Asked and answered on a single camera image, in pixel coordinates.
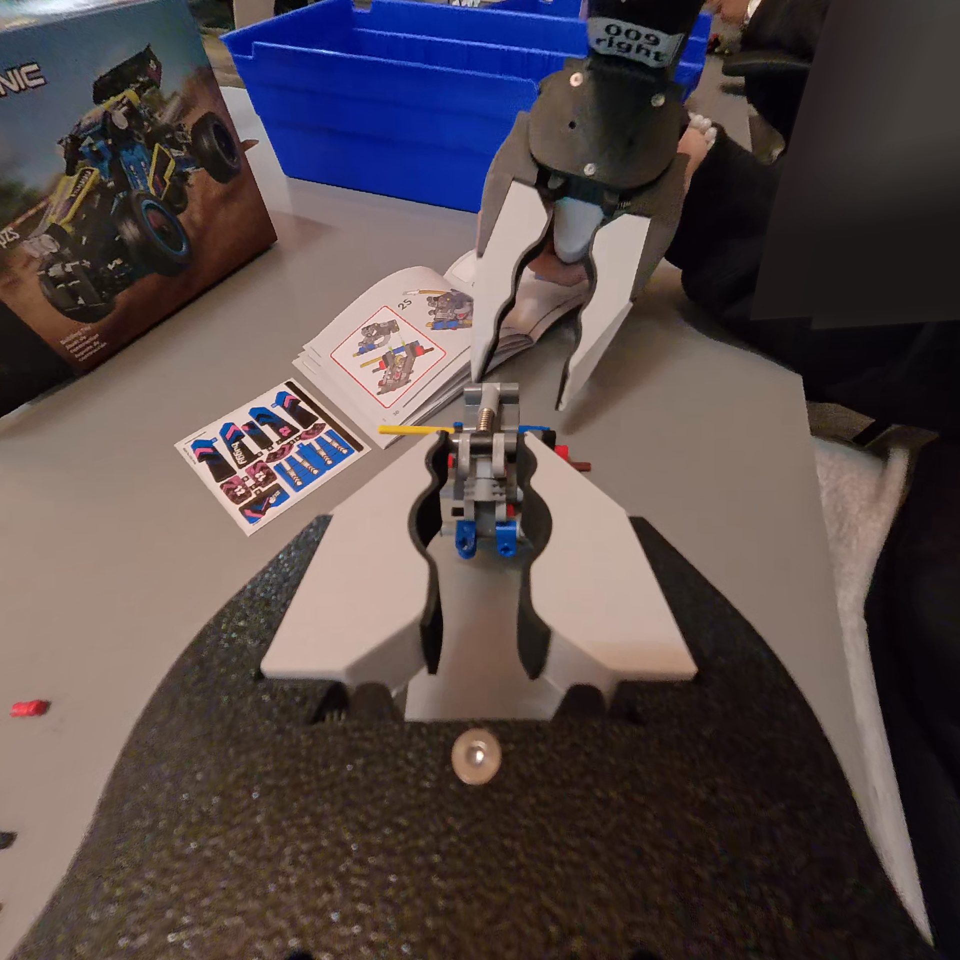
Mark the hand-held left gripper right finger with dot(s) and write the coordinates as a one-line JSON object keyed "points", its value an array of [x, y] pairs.
{"points": [[600, 592]]}

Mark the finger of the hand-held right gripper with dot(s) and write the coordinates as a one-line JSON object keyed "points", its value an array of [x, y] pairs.
{"points": [[502, 285], [611, 300]]}

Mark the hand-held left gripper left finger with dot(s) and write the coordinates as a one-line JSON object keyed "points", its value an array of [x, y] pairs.
{"points": [[360, 592]]}

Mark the lego instruction booklet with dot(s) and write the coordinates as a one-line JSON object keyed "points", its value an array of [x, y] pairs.
{"points": [[390, 352]]}

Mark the grey and blue lego assembly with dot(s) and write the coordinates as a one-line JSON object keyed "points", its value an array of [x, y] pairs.
{"points": [[487, 480]]}

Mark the person's right forearm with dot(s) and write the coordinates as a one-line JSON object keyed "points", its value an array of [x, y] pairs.
{"points": [[727, 225]]}

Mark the lego sticker sheet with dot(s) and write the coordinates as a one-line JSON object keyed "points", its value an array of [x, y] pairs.
{"points": [[270, 457]]}

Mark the small red lego piece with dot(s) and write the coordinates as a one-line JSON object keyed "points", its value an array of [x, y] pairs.
{"points": [[30, 708]]}

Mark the lego set cardboard box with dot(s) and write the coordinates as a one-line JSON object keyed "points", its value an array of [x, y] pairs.
{"points": [[120, 187]]}

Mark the person's right hand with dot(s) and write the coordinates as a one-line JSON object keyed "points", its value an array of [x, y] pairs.
{"points": [[559, 271]]}

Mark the blue plastic bin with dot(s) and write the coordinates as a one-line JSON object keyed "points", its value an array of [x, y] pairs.
{"points": [[390, 97]]}

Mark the white fluffy cloth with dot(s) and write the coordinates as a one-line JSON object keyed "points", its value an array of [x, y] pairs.
{"points": [[855, 570]]}

